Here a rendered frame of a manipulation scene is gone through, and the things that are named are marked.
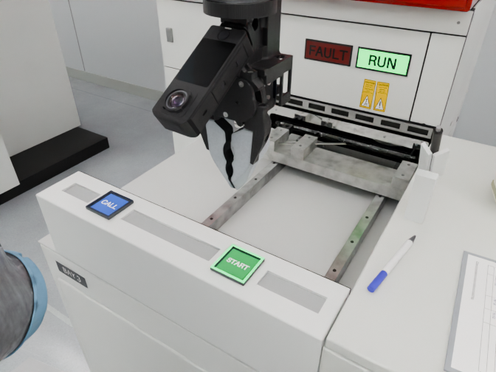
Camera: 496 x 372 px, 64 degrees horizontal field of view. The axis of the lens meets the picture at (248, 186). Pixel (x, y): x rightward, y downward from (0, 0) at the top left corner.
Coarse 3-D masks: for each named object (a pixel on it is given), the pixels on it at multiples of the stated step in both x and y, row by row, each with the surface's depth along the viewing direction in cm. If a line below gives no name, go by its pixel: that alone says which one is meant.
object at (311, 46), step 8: (312, 48) 96; (320, 48) 95; (328, 48) 94; (336, 48) 93; (344, 48) 92; (312, 56) 97; (320, 56) 96; (328, 56) 95; (336, 56) 94; (344, 56) 93
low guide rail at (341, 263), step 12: (372, 204) 87; (372, 216) 83; (360, 228) 80; (348, 240) 77; (360, 240) 79; (348, 252) 74; (336, 264) 72; (348, 264) 76; (324, 276) 70; (336, 276) 70
